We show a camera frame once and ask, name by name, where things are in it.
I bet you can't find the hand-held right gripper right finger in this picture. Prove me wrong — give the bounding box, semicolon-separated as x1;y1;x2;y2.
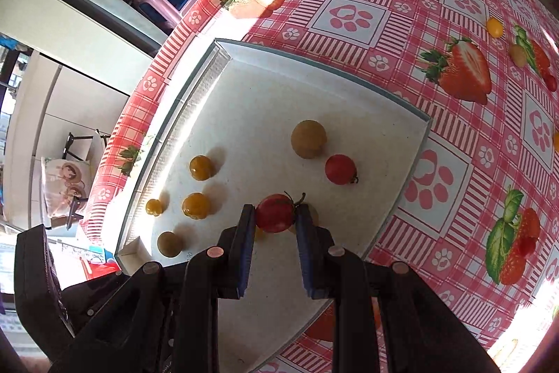
297;205;501;373

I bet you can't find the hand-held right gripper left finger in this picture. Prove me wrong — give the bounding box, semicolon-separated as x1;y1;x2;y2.
50;205;256;373

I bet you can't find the red cherry tomato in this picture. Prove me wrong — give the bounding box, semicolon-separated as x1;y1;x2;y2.
324;154;359;185
255;192;306;234

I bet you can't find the brown-green cherry tomato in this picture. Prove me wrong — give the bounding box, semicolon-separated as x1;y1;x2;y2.
158;231;184;258

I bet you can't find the white square tray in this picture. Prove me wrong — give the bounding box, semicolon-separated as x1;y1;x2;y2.
114;38;433;371

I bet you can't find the printed cushion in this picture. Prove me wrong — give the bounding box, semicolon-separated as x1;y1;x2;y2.
40;157;94;218

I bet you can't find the white cabinet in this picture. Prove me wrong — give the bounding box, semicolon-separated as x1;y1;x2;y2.
0;0;162;225

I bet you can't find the red checked strawberry tablecloth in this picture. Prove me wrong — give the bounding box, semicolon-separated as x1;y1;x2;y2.
81;0;559;373

